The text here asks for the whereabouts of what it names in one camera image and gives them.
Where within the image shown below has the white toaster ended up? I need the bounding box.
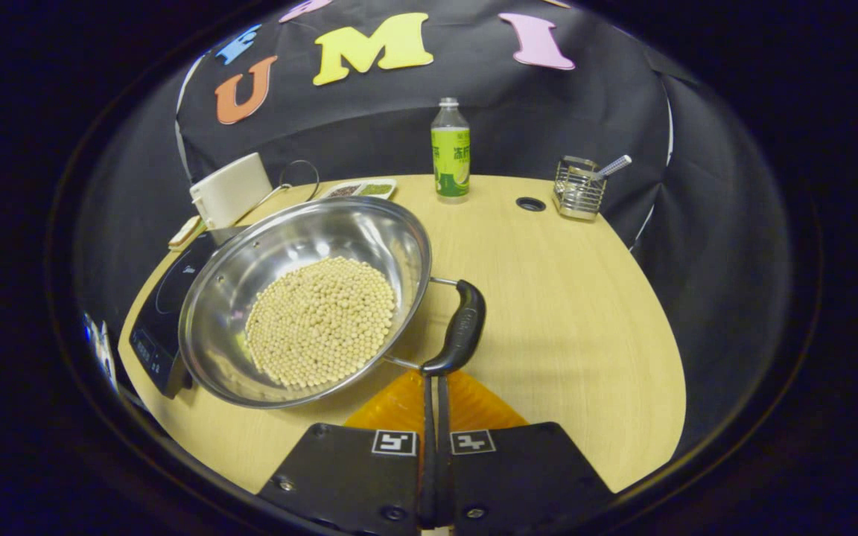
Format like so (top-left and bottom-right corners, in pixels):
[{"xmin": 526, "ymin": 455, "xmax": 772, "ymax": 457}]
[{"xmin": 189, "ymin": 153, "xmax": 273, "ymax": 230}]

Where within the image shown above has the stainless steel pot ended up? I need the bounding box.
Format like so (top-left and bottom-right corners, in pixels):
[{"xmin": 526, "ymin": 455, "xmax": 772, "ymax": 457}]
[{"xmin": 178, "ymin": 196, "xmax": 487, "ymax": 409}]

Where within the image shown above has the metal wire utensil holder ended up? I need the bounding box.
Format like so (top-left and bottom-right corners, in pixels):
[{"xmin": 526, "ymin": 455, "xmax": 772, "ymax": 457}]
[{"xmin": 553, "ymin": 156, "xmax": 607, "ymax": 221}]

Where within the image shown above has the green label plastic bottle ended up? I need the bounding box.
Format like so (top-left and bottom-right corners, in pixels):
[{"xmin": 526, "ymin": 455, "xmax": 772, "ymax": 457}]
[{"xmin": 430, "ymin": 97, "xmax": 471, "ymax": 203}]

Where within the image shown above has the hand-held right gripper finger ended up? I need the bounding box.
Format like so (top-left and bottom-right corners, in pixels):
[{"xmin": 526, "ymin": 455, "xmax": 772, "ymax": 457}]
[
  {"xmin": 436, "ymin": 370, "xmax": 616, "ymax": 533},
  {"xmin": 258, "ymin": 370, "xmax": 437, "ymax": 536}
]

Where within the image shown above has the metal spoon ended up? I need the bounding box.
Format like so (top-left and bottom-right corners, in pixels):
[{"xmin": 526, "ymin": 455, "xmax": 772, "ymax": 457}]
[{"xmin": 594, "ymin": 154, "xmax": 632, "ymax": 179}]

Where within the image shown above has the pile of soybeans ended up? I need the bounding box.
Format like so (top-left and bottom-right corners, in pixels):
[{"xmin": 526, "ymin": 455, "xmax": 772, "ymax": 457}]
[{"xmin": 244, "ymin": 257, "xmax": 398, "ymax": 389}]

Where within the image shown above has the white divided tray of grains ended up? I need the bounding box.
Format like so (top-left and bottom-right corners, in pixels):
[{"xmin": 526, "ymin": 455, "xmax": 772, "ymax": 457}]
[{"xmin": 321, "ymin": 178, "xmax": 398, "ymax": 200}]

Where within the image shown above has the plate with sandwich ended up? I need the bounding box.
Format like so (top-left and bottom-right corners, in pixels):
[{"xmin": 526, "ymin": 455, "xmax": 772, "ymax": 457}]
[{"xmin": 168, "ymin": 216, "xmax": 204, "ymax": 252}]

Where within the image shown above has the black backdrop cloth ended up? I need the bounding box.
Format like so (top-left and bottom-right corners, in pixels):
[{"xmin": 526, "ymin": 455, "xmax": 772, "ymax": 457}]
[{"xmin": 75, "ymin": 0, "xmax": 795, "ymax": 455}]

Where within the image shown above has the black induction cooktop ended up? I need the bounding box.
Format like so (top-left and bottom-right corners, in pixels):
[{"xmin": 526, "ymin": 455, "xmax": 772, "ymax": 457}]
[{"xmin": 129, "ymin": 227, "xmax": 251, "ymax": 399}]

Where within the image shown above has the black power cable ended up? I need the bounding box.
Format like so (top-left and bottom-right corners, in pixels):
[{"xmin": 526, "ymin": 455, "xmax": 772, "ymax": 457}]
[{"xmin": 254, "ymin": 159, "xmax": 321, "ymax": 217}]

